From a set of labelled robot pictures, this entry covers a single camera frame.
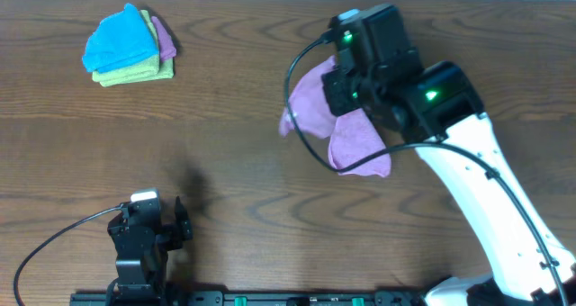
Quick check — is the right black cable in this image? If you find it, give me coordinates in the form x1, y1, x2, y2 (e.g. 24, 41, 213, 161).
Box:
283, 31, 572, 306

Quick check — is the green folded cloth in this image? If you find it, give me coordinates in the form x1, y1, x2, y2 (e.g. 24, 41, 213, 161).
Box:
92, 10, 174, 87

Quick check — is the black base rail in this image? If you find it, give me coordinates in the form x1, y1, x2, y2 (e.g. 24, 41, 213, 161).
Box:
69, 291, 426, 306

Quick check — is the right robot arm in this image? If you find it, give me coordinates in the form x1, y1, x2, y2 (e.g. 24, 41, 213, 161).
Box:
323, 4, 575, 305

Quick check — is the black cable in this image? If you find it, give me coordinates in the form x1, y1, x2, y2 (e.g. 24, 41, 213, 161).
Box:
13, 203, 130, 306
283, 31, 572, 306

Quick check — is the left black cable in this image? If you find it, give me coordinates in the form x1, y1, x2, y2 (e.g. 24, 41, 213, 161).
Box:
13, 203, 130, 306

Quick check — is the blue folded cloth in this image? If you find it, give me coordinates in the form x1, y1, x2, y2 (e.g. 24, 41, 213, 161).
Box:
82, 4, 158, 73

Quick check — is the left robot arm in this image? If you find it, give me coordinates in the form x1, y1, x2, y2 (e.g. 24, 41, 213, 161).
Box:
104, 197, 193, 305

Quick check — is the purple microfiber cloth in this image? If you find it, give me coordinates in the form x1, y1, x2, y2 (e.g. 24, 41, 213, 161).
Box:
289, 56, 385, 168

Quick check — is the small purple folded cloth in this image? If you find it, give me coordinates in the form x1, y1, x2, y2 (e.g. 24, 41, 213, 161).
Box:
151, 16, 177, 62

